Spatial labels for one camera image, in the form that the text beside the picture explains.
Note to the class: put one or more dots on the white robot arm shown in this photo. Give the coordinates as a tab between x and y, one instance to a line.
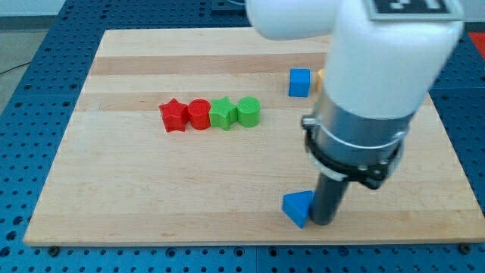
383	58

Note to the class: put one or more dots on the blue triangle block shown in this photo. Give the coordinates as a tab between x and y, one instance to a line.
296	206

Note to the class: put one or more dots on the green cylinder block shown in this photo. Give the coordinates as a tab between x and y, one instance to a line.
248	111

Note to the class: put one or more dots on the green star block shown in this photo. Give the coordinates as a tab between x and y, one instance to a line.
223	113

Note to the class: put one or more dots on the red cylinder block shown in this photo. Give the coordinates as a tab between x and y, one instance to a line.
198	110

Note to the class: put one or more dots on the wooden board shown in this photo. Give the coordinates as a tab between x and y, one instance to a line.
120	179

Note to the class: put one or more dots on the red star block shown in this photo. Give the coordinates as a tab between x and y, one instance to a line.
174	115

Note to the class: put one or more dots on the blue cube block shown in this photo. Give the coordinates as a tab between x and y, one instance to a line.
299	82

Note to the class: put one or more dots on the yellow block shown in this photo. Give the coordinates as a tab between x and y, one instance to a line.
319	80

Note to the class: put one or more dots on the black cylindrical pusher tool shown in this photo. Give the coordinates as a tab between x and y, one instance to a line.
326	199

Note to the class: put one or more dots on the fiducial marker tag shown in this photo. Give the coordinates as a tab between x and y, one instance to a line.
434	10

